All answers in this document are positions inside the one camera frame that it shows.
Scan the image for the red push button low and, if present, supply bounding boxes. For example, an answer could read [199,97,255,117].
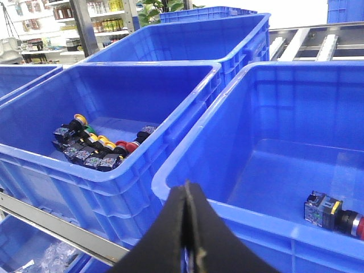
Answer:
[113,140,129,157]

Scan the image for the lower shelf blue bin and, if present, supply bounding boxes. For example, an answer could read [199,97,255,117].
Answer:
[1,215,110,272]

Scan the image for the blue bin far left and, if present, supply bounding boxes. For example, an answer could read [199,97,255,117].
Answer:
[1,64,63,105]

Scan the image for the blue target bin right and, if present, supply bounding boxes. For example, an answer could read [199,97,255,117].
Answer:
[151,61,363,272]

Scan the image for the red push button upright block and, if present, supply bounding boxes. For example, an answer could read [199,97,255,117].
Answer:
[126,125,157,153]

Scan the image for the yellow push button centre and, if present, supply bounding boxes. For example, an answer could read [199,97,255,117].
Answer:
[53,114,88,143]

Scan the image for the store shelves with bottles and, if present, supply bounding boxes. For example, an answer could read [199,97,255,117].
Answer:
[1,1,138,64]

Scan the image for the yellow push button low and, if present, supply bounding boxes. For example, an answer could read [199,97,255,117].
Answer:
[85,133,116,154]

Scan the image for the blue source bin with buttons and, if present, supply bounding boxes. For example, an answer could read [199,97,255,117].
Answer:
[1,61,224,248]

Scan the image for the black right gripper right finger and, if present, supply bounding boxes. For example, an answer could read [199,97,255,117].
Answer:
[186,181,277,272]

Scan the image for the grey steel pillar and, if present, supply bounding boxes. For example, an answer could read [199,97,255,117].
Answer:
[70,0,99,58]

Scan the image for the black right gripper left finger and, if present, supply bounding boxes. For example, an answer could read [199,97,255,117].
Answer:
[108,186,187,272]

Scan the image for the red push button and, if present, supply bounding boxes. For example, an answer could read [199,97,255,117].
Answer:
[304,191,363,241]

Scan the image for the roller conveyor rack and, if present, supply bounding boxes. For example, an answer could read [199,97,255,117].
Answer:
[269,22,363,61]

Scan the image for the steel shelf front rail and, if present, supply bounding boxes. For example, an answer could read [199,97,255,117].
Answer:
[1,193,129,266]

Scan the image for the green potted plant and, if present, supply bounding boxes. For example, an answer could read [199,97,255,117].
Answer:
[136,0,204,27]

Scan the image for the green push button left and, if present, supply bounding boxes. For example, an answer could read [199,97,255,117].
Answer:
[79,125,98,140]

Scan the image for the blue bin behind source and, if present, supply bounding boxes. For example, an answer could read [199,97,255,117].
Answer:
[85,13,270,84]

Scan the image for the blue crates in background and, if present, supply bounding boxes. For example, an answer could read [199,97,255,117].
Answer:
[159,6,257,23]

